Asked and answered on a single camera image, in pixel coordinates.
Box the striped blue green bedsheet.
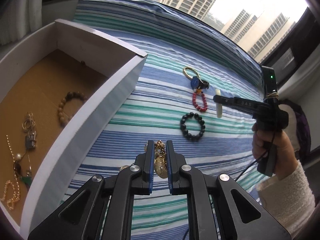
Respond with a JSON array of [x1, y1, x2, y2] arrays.
[[65, 0, 265, 198]]

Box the brown wooden bead bracelet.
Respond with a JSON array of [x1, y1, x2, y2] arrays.
[[57, 90, 88, 127]]

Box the blue face black watch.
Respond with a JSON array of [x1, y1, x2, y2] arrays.
[[190, 76, 210, 89]]

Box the thin gold hoop rings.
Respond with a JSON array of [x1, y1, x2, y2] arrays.
[[22, 112, 36, 133]]

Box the black cable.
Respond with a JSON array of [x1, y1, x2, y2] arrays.
[[233, 119, 278, 182]]

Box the gold pearl bead necklace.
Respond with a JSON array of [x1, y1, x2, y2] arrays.
[[0, 134, 22, 210]]

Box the red bead bracelet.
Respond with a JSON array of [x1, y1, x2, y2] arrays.
[[191, 91, 208, 113]]

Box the beige purple clothes pile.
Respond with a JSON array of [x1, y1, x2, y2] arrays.
[[279, 99, 311, 163]]

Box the white fleece sleeve forearm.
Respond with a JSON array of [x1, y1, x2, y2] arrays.
[[257, 163, 316, 237]]

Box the pale jade bangle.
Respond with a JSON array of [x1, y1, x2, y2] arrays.
[[215, 88, 222, 118]]

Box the silver square pendant necklace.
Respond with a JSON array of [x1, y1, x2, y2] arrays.
[[24, 129, 38, 151]]

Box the black bead bracelet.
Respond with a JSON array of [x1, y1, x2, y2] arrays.
[[179, 112, 206, 142]]

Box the white cardboard box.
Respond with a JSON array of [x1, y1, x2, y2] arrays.
[[1, 19, 148, 239]]

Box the gold twisted bangle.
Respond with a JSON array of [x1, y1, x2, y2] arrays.
[[183, 67, 200, 80]]

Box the person right hand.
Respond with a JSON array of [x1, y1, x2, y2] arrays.
[[252, 123, 298, 180]]

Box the green pendant black cord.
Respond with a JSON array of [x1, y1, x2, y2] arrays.
[[12, 154, 34, 188]]

